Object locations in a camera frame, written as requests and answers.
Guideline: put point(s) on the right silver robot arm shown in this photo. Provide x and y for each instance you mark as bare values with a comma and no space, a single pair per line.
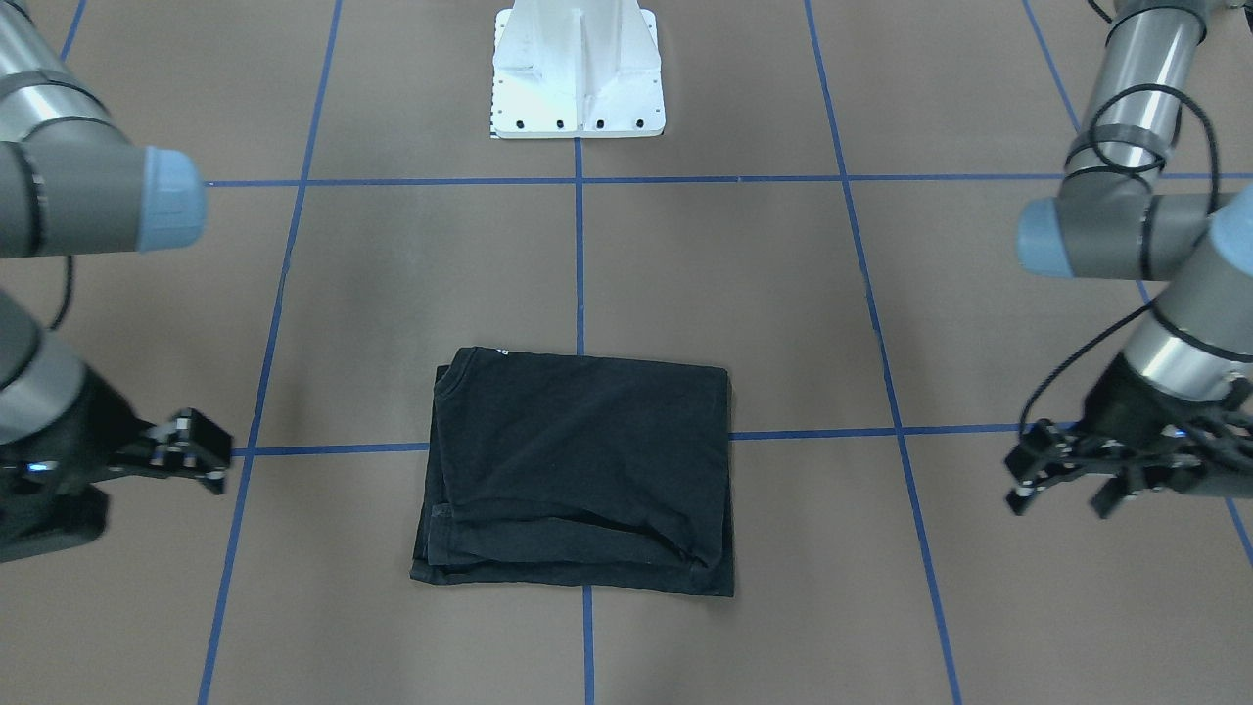
74,185

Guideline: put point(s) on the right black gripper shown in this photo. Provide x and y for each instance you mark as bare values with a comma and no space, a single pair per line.
86,419

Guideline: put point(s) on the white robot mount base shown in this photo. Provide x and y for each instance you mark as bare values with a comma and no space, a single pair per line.
576,70

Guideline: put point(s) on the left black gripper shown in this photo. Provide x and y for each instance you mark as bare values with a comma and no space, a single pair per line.
1134,394

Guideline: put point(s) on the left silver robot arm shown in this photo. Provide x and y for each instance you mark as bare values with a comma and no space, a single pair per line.
1141,200

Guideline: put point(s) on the black graphic t-shirt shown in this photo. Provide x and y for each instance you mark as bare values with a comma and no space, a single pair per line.
571,470

